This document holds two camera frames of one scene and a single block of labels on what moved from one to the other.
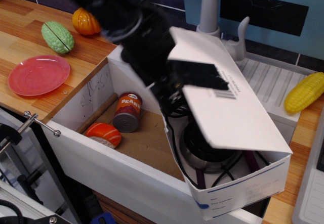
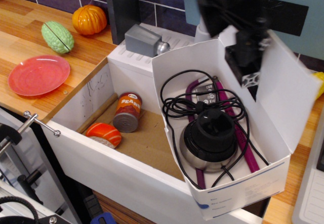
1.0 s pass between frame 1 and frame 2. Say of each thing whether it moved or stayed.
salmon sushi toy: stayed
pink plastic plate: stayed
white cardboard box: moved
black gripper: moved
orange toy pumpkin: stayed
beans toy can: stayed
